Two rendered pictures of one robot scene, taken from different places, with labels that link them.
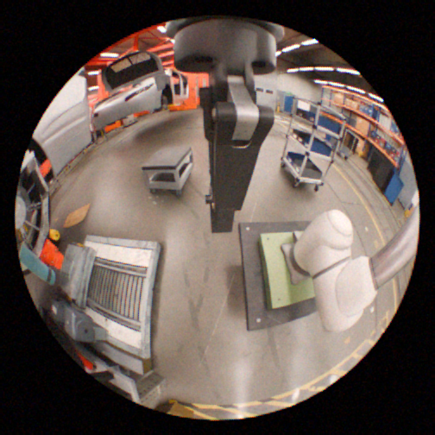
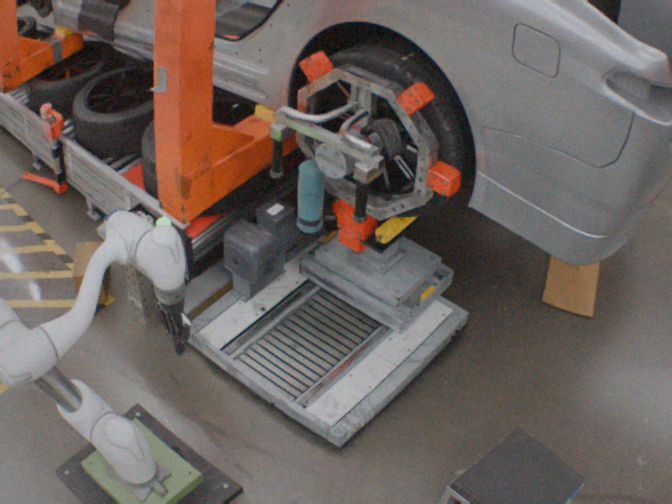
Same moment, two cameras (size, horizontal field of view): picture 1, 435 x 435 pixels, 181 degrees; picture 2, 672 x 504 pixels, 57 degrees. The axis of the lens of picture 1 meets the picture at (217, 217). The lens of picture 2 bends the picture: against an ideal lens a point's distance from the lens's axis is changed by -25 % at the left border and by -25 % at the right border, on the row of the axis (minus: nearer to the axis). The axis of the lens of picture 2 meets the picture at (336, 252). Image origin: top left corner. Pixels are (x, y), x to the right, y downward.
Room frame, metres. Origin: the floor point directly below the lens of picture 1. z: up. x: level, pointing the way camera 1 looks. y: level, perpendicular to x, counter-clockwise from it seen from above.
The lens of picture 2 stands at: (1.27, -0.85, 2.33)
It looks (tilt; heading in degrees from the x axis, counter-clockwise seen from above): 42 degrees down; 127
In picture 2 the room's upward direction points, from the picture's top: 4 degrees clockwise
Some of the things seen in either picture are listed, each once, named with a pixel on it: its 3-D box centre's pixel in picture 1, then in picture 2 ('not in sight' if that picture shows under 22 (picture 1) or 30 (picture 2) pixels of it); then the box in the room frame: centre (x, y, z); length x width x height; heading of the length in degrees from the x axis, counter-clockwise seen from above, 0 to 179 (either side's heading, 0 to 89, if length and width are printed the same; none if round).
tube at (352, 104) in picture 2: not in sight; (319, 99); (-0.08, 0.83, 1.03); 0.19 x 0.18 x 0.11; 90
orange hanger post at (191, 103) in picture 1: (180, 69); not in sight; (3.71, 0.85, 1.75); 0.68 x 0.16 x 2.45; 90
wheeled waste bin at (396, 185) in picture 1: (394, 189); not in sight; (1.39, -5.42, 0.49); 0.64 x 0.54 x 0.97; 98
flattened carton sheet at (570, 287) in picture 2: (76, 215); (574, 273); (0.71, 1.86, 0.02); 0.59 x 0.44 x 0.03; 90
